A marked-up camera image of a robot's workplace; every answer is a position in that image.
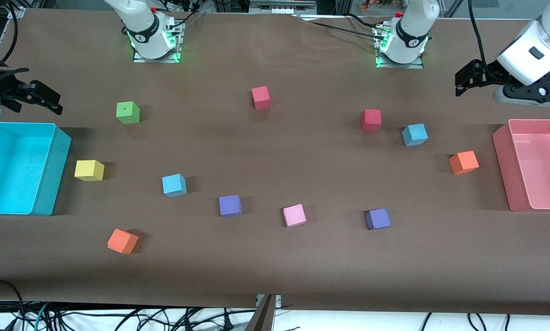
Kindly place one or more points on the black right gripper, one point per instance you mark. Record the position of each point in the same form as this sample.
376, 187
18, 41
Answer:
9, 92

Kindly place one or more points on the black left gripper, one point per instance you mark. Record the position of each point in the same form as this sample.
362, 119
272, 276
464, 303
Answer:
492, 73

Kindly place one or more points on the light blue foam block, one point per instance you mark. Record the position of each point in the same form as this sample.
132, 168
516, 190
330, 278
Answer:
174, 185
415, 134

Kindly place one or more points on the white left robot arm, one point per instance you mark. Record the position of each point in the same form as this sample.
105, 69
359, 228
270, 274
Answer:
413, 27

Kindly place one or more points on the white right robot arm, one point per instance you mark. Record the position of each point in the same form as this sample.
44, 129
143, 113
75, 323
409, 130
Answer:
141, 27

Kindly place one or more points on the cyan plastic bin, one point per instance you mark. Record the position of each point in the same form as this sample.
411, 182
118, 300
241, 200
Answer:
13, 170

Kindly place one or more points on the yellow foam block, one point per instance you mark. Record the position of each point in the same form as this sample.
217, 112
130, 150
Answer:
89, 170

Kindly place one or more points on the orange foam block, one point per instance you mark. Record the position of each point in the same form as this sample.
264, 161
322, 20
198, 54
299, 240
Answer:
123, 241
463, 162

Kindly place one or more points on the green foam block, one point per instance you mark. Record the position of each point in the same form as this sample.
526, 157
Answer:
128, 113

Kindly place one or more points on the pink plastic bin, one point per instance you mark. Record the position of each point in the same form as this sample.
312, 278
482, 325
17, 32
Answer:
541, 165

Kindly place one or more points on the red foam block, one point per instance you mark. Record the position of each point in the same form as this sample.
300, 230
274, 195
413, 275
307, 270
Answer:
261, 97
370, 120

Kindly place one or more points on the purple foam block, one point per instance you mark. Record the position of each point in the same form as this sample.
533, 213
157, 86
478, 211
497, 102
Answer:
378, 219
230, 206

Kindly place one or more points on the pink foam block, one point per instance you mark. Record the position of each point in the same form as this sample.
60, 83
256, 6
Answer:
295, 215

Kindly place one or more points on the brown paper table cover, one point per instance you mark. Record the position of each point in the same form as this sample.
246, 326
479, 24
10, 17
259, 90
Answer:
302, 266

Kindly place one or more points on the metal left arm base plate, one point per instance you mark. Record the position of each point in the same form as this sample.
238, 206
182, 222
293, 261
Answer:
380, 59

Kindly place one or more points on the aluminium frame rail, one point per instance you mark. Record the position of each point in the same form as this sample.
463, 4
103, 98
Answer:
282, 6

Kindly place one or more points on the silver metal bracket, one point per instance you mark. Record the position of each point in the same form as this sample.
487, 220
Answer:
277, 299

